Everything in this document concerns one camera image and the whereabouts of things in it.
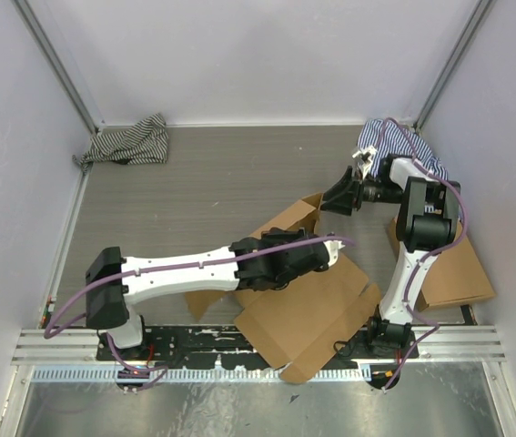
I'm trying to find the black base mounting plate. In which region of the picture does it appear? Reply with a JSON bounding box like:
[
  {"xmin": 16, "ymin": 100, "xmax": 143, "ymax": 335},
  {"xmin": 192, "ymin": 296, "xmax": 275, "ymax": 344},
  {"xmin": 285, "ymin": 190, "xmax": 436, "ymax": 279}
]
[{"xmin": 88, "ymin": 323, "xmax": 420, "ymax": 371}]

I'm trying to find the blue striped cloth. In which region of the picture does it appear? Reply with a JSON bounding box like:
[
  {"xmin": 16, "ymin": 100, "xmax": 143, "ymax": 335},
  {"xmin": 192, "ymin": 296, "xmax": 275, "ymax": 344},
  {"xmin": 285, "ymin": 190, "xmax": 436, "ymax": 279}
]
[{"xmin": 358, "ymin": 118, "xmax": 448, "ymax": 179}]

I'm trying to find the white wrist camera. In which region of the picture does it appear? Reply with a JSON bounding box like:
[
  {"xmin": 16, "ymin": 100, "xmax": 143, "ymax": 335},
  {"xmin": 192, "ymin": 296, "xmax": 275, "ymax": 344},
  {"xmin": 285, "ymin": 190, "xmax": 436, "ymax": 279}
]
[
  {"xmin": 351, "ymin": 145, "xmax": 377, "ymax": 180},
  {"xmin": 324, "ymin": 239, "xmax": 346, "ymax": 268}
]

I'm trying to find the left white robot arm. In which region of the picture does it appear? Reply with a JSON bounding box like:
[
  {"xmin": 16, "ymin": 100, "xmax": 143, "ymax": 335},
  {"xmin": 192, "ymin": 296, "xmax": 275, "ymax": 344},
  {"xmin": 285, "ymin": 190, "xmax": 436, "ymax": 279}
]
[{"xmin": 86, "ymin": 228, "xmax": 343, "ymax": 361}]

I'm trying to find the aluminium corner post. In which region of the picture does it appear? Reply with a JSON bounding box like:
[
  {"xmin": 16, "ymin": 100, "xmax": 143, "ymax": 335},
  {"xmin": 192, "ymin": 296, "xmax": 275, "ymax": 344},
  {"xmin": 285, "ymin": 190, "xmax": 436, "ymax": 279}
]
[
  {"xmin": 412, "ymin": 0, "xmax": 496, "ymax": 132},
  {"xmin": 12, "ymin": 0, "xmax": 99, "ymax": 135}
]

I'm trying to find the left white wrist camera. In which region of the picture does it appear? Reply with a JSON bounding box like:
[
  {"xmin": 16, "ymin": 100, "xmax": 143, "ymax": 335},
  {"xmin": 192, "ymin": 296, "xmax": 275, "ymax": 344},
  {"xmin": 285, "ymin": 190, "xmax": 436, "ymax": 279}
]
[{"xmin": 324, "ymin": 239, "xmax": 346, "ymax": 268}]

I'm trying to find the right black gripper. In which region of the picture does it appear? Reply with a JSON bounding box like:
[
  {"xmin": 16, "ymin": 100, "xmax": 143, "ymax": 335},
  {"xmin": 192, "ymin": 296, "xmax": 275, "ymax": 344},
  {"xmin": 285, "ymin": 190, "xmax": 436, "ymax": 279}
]
[{"xmin": 319, "ymin": 166, "xmax": 403, "ymax": 217}]

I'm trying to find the aluminium rail frame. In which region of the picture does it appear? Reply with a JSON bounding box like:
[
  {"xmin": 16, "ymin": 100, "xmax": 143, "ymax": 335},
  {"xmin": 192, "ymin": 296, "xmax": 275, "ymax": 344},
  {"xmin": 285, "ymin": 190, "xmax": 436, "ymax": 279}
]
[{"xmin": 12, "ymin": 325, "xmax": 505, "ymax": 370}]

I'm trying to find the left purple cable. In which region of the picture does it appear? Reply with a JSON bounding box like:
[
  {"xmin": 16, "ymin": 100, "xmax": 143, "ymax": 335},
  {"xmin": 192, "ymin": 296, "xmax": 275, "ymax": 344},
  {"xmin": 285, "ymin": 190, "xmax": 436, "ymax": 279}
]
[{"xmin": 43, "ymin": 234, "xmax": 357, "ymax": 392}]

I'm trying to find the left aluminium corner post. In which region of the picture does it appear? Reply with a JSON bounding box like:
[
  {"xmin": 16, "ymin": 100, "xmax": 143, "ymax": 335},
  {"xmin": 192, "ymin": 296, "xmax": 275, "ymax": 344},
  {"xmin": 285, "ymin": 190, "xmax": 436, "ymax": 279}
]
[{"xmin": 12, "ymin": 0, "xmax": 99, "ymax": 135}]

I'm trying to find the right aluminium corner post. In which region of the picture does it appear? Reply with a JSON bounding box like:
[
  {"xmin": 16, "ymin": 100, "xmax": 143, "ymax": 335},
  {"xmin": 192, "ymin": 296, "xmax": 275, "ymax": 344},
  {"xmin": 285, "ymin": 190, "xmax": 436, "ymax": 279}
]
[{"xmin": 412, "ymin": 0, "xmax": 496, "ymax": 132}]

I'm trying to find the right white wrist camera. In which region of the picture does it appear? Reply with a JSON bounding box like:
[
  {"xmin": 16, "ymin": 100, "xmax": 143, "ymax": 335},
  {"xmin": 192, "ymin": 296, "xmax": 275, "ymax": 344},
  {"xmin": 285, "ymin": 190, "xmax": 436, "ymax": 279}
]
[{"xmin": 351, "ymin": 145, "xmax": 377, "ymax": 180}]

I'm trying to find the white slotted cable duct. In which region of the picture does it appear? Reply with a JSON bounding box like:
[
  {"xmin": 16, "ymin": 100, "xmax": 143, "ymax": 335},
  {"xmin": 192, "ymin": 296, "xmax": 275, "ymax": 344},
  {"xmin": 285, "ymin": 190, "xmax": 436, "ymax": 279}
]
[{"xmin": 30, "ymin": 363, "xmax": 371, "ymax": 384}]

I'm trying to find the folded brown cardboard box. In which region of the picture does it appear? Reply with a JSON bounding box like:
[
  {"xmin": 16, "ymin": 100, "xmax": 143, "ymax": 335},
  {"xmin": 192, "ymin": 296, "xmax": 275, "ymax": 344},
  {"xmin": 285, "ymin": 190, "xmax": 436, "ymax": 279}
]
[{"xmin": 379, "ymin": 220, "xmax": 495, "ymax": 317}]

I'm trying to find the grey striped cloth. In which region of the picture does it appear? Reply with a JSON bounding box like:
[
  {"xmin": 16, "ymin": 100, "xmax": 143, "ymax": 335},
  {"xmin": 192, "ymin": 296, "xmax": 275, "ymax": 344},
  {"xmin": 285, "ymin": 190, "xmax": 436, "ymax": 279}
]
[{"xmin": 72, "ymin": 113, "xmax": 169, "ymax": 173}]

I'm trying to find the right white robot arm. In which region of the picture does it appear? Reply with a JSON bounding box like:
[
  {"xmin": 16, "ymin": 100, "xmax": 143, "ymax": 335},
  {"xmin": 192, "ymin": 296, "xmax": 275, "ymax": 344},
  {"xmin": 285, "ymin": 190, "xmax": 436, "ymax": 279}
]
[{"xmin": 321, "ymin": 155, "xmax": 460, "ymax": 360}]

